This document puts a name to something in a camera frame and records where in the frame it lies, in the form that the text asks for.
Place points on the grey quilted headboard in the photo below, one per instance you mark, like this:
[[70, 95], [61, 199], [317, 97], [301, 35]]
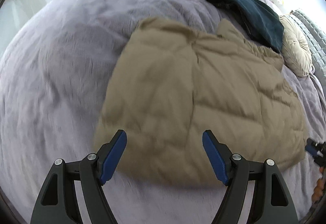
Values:
[[316, 42]]

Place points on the person's left hand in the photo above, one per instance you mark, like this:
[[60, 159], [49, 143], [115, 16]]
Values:
[[318, 190]]

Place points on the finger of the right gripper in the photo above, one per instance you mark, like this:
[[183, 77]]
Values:
[[317, 151]]

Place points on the dark teal folded garment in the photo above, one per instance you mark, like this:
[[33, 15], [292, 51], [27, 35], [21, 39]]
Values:
[[258, 20]]

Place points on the round cream pleated cushion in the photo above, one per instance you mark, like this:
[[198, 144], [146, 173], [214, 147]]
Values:
[[295, 49]]

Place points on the khaki puffer jacket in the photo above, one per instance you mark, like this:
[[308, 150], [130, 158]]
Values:
[[172, 82]]

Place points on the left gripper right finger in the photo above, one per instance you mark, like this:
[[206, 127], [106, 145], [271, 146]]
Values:
[[271, 200]]

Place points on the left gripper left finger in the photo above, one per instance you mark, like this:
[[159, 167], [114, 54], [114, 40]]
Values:
[[57, 200]]

